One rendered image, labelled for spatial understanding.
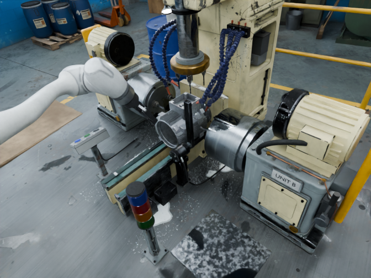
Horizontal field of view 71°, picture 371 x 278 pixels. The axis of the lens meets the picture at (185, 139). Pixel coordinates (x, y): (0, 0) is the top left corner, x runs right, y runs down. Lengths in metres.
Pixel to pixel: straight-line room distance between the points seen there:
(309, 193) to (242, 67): 0.65
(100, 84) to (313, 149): 0.74
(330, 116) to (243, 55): 0.54
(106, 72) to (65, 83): 0.17
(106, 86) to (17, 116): 0.32
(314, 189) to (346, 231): 0.41
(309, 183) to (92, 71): 0.81
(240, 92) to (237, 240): 0.71
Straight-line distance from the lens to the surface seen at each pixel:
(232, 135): 1.09
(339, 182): 1.03
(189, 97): 1.35
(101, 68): 0.98
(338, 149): 0.90
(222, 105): 1.30
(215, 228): 1.07
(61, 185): 1.55
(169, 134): 1.39
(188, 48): 1.17
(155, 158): 1.37
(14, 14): 6.82
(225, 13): 1.28
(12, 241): 1.46
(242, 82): 1.34
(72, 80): 1.09
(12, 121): 0.83
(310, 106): 0.92
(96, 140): 1.32
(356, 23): 5.09
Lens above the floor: 1.84
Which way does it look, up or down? 41 degrees down
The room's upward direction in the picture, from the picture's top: 6 degrees counter-clockwise
